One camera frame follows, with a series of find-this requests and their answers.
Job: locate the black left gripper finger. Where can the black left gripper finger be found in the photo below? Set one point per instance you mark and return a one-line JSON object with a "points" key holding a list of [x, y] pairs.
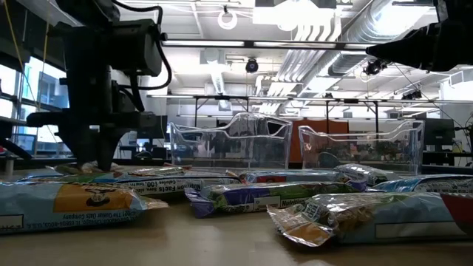
{"points": [[107, 147], [86, 146]]}

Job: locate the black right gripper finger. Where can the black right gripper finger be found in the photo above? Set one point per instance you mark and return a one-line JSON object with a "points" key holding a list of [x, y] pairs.
{"points": [[414, 50]]}

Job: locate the blue and yellow granola bar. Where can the blue and yellow granola bar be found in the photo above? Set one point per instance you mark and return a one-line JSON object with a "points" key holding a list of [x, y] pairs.
{"points": [[74, 207]]}

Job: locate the silver granola bar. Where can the silver granola bar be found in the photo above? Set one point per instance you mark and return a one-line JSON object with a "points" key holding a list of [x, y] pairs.
{"points": [[364, 173]]}

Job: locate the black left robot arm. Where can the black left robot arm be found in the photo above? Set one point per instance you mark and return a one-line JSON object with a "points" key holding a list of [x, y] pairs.
{"points": [[88, 11]]}

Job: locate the black computer monitor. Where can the black computer monitor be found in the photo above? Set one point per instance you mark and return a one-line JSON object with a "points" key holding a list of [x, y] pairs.
{"points": [[159, 127], [439, 131]]}

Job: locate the grey side desk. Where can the grey side desk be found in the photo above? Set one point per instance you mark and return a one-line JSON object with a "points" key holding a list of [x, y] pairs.
{"points": [[11, 122]]}

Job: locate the clear plastic bin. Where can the clear plastic bin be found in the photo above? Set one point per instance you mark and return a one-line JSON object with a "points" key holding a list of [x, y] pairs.
{"points": [[236, 147], [369, 155]]}

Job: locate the linear ceiling light bar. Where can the linear ceiling light bar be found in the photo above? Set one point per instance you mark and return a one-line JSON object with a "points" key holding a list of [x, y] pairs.
{"points": [[203, 43]]}

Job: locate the orange partition panel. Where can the orange partition panel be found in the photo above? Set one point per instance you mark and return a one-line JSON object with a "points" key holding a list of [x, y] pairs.
{"points": [[321, 127]]}

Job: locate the silver ribbed air duct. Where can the silver ribbed air duct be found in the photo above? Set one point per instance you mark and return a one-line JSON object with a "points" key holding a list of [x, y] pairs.
{"points": [[369, 26]]}

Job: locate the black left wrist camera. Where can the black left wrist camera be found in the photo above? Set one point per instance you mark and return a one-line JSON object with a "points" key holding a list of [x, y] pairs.
{"points": [[136, 48]]}

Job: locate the small white cylinder post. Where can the small white cylinder post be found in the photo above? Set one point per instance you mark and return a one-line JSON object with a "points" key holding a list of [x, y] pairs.
{"points": [[9, 166]]}

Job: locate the black background station frame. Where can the black background station frame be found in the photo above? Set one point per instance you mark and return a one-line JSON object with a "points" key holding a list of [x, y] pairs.
{"points": [[221, 98]]}

